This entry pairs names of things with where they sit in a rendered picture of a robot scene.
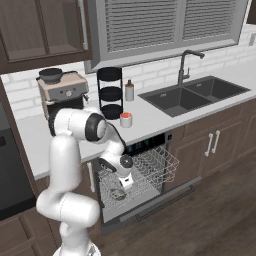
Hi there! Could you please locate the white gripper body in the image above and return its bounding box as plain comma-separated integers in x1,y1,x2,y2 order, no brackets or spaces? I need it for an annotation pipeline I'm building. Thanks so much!
120,181,135,193

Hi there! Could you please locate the grey dishwasher door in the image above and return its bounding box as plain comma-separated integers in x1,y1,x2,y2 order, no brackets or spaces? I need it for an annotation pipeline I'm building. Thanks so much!
99,175,203,235

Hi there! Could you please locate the dishwasher with dark control panel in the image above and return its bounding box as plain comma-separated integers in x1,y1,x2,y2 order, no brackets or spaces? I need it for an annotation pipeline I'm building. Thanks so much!
89,130,175,236

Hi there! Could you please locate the grey cup with red inside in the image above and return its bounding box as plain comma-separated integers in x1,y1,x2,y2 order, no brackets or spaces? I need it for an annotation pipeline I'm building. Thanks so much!
119,111,134,129

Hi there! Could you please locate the dark wood cupboard door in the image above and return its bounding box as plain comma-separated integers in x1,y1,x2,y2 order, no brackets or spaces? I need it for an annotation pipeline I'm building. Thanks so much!
172,128,216,188
211,116,248,169

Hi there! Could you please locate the black three-tier round stand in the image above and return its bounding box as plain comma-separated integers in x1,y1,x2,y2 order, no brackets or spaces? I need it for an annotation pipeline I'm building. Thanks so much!
96,66,125,121

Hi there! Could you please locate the grey soap dispenser bottle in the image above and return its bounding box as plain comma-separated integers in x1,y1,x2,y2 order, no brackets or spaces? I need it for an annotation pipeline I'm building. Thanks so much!
124,78,136,102

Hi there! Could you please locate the dark wood false drawer front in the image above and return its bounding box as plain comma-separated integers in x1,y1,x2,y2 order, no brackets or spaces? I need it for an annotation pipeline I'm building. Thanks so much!
181,103,243,139

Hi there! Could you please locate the dark grey double sink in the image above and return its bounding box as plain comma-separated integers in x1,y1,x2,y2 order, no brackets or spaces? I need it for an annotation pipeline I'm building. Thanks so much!
137,75,252,118

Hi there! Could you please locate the black oven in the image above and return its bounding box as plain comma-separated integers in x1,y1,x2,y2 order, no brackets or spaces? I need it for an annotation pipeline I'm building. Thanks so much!
0,102,38,222

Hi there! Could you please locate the beige and black coffee machine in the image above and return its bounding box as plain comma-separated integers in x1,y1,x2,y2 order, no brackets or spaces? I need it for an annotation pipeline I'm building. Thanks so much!
35,67,91,136

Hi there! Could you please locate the dark grey tap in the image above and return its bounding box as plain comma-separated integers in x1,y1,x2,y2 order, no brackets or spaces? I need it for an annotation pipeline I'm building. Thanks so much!
177,49,206,87

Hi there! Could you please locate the dark wood corner base cupboard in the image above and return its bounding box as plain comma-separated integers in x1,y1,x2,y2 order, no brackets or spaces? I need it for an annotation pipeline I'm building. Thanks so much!
240,98,256,159

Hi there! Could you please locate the grey window with blinds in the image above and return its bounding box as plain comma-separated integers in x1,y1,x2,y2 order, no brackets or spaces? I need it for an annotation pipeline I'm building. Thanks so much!
84,0,250,74

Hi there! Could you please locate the white wire dishwasher rack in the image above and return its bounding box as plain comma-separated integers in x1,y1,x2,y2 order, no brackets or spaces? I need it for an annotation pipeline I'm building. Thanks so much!
97,145,181,210

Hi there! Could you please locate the white narrow cupboard handle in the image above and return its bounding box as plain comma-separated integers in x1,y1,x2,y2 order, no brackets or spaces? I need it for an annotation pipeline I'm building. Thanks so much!
86,161,96,194

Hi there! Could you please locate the dark dishwasher door handle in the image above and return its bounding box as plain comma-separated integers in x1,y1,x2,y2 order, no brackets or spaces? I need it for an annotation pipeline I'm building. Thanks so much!
134,185,196,223

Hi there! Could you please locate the white cupboard door handle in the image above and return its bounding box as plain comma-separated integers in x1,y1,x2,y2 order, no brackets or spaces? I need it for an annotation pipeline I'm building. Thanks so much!
211,130,221,155
204,132,215,158

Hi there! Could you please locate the silver wall cupboard handle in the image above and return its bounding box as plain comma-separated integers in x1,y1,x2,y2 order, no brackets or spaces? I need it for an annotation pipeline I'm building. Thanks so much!
77,0,90,51

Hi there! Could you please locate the dark wood small wall cupboard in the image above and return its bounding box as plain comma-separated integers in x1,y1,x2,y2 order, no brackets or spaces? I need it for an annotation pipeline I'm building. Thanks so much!
245,0,256,26

